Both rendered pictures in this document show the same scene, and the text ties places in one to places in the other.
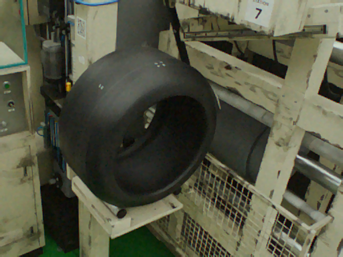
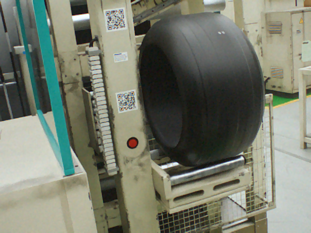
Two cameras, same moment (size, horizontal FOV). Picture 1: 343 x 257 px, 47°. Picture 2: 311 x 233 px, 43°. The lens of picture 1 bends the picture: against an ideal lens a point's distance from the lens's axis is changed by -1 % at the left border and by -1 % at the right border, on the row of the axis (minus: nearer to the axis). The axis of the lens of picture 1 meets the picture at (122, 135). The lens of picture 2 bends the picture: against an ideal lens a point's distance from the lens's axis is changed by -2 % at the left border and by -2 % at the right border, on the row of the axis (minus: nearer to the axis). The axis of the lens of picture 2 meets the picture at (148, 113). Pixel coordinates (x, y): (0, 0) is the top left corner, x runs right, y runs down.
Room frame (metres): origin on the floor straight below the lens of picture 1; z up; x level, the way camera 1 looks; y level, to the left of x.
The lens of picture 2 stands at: (1.08, 1.51, 1.55)
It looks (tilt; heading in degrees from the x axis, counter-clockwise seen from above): 15 degrees down; 286
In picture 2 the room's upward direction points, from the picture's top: 7 degrees counter-clockwise
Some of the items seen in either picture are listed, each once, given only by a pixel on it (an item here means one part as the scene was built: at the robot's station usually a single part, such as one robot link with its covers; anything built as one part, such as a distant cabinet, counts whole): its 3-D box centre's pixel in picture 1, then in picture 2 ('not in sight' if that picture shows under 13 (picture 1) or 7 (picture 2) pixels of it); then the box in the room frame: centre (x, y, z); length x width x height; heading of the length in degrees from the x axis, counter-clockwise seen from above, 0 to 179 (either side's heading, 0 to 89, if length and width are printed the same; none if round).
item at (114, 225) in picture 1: (99, 200); (205, 185); (1.29, 0.08, 0.83); 0.36 x 0.09 x 0.06; 34
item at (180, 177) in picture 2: (100, 189); (205, 170); (1.28, 0.08, 0.90); 0.35 x 0.05 x 0.05; 34
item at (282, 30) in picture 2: not in sight; (297, 50); (0.40, -4.80, 0.62); 0.91 x 0.58 x 1.25; 44
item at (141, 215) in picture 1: (126, 196); (190, 181); (1.36, -0.03, 0.80); 0.37 x 0.36 x 0.02; 124
